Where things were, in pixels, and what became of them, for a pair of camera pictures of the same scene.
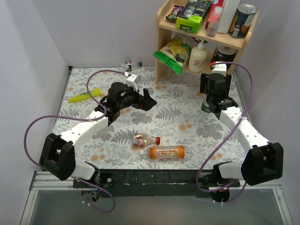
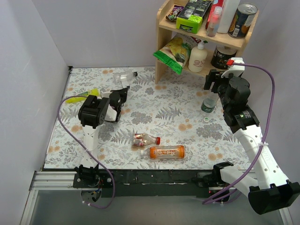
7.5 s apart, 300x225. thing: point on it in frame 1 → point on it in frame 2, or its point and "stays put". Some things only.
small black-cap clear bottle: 131,64 → 123,78
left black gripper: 142,101 → 119,98
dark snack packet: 175,11 stays put
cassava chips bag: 191,41 stays put
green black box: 190,19 stays put
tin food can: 242,20 stays put
